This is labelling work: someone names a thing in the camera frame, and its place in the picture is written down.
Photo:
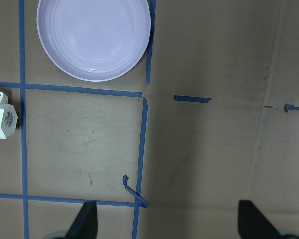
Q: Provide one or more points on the white angular cup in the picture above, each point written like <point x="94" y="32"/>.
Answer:
<point x="8" y="117"/>

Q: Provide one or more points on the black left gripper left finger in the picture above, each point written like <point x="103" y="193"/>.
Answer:
<point x="85" y="225"/>

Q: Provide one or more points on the lavender round plate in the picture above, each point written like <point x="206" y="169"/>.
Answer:
<point x="94" y="40"/>

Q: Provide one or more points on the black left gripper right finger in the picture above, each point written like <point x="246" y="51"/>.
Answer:
<point x="252" y="224"/>

